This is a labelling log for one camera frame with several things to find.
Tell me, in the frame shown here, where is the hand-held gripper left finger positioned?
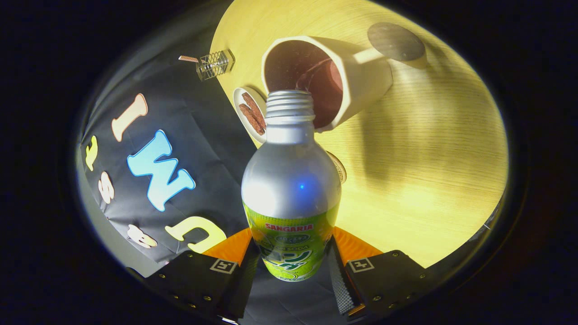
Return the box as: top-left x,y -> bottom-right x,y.
144,227 -> 260,323

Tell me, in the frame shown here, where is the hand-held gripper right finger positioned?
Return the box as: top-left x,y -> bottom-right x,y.
326,227 -> 438,322

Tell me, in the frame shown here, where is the silver bottle with green label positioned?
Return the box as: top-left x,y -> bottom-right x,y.
241,90 -> 342,283

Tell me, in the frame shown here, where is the round cork coaster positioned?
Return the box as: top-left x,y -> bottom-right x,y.
326,151 -> 347,185

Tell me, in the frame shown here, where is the cream cup with wooden handle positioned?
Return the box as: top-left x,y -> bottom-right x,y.
261,23 -> 426,132

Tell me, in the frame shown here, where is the black backdrop cloth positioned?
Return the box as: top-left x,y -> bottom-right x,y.
79,54 -> 348,325

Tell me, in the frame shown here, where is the wooden table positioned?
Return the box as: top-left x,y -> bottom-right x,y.
210,0 -> 510,269

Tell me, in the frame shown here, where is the brown sausage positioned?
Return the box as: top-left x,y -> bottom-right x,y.
242,92 -> 267,129
238,103 -> 265,136

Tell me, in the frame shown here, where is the white oval plate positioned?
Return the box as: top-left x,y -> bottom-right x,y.
233,87 -> 268,138

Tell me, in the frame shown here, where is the wire mesh holder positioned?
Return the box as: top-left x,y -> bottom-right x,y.
196,49 -> 236,81

